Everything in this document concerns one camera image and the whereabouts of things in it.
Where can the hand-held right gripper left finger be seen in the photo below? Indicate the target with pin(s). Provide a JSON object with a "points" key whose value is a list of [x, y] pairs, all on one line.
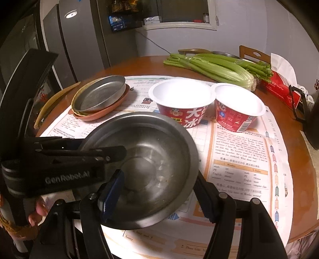
{"points": [[112, 196]]}

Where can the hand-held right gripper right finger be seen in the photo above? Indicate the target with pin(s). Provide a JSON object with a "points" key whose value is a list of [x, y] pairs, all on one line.
{"points": [[205, 201]]}

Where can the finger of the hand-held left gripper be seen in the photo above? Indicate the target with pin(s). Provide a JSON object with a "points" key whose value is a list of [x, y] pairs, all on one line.
{"points": [[71, 144], [112, 153]]}

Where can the yellow shell-shaped plate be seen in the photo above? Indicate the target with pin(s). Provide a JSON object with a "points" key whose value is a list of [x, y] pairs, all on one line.
{"points": [[74, 107]]}

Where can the pink plastic plate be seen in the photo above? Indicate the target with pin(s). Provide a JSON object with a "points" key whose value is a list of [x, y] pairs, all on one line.
{"points": [[99, 115]]}

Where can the steel bowl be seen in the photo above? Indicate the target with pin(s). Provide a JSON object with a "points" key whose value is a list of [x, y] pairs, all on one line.
{"points": [[154, 149]]}

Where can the steel plate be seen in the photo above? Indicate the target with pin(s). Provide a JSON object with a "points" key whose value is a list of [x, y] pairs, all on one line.
{"points": [[99, 92]]}

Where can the large red paper bowl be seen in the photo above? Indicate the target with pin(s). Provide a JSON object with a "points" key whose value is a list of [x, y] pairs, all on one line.
{"points": [[182, 94]]}

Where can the small red paper bowl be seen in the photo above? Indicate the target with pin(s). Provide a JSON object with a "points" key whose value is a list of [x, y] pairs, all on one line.
{"points": [[239, 102]]}

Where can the person's left hand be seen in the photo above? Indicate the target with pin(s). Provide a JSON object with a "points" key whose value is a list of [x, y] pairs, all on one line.
{"points": [[39, 209]]}

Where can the curved-back wooden chair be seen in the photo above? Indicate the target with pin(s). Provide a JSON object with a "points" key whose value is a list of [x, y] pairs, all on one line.
{"points": [[49, 104], [189, 51]]}

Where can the printed worksheet sheets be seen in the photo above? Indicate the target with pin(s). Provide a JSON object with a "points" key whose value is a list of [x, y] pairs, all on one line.
{"points": [[249, 154]]}

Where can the dark curved panel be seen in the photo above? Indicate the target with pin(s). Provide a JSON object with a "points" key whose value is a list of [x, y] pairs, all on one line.
{"points": [[27, 82]]}

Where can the grey refrigerator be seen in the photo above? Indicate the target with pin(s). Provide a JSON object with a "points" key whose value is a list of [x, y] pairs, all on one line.
{"points": [[74, 44]]}

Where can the dark glass cabinet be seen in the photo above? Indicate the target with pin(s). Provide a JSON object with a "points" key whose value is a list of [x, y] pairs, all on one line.
{"points": [[22, 37]]}

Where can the blue box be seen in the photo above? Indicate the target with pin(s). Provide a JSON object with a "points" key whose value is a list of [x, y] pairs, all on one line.
{"points": [[116, 23]]}

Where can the celery bunch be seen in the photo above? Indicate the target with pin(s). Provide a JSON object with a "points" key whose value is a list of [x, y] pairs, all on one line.
{"points": [[219, 67]]}

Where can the red tissue pack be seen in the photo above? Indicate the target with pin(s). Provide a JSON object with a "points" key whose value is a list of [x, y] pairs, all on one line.
{"points": [[276, 84]]}

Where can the white flat box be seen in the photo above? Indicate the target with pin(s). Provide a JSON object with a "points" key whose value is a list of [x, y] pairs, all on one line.
{"points": [[151, 20]]}

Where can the snack packets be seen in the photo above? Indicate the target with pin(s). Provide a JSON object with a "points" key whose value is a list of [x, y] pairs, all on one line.
{"points": [[124, 6]]}

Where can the small metal dish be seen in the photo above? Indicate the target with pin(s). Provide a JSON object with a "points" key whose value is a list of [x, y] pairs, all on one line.
{"points": [[224, 53]]}

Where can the wooden chair backrest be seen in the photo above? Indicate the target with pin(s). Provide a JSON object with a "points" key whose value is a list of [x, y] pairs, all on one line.
{"points": [[245, 53]]}

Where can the white tissue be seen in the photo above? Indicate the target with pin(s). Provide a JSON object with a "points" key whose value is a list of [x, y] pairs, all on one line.
{"points": [[281, 64]]}

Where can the white-framed window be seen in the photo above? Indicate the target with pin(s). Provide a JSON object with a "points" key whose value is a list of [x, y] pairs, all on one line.
{"points": [[184, 10]]}

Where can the small jar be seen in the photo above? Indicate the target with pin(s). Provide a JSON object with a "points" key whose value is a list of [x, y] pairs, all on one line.
{"points": [[205, 18]]}

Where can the black frame stand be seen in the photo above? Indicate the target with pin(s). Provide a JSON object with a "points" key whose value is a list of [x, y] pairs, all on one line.
{"points": [[297, 91]]}

